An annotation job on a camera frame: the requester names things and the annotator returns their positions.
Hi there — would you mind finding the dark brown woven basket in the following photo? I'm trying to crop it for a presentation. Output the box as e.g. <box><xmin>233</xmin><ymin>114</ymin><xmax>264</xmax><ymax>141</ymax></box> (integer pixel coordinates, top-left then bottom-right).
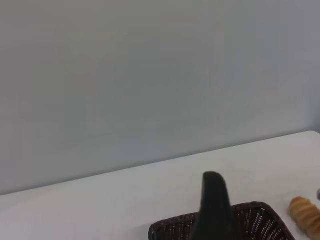
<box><xmin>148</xmin><ymin>201</ymin><xmax>297</xmax><ymax>240</ymax></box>

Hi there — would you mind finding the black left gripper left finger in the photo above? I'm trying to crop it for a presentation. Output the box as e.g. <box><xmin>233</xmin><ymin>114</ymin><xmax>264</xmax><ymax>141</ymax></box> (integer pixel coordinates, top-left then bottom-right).
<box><xmin>187</xmin><ymin>171</ymin><xmax>241</xmax><ymax>240</ymax></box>

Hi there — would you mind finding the ridged bread loaf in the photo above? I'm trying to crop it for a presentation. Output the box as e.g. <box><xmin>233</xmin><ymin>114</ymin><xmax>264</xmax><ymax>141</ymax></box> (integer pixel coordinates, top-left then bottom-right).
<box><xmin>289</xmin><ymin>196</ymin><xmax>320</xmax><ymax>239</ymax></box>

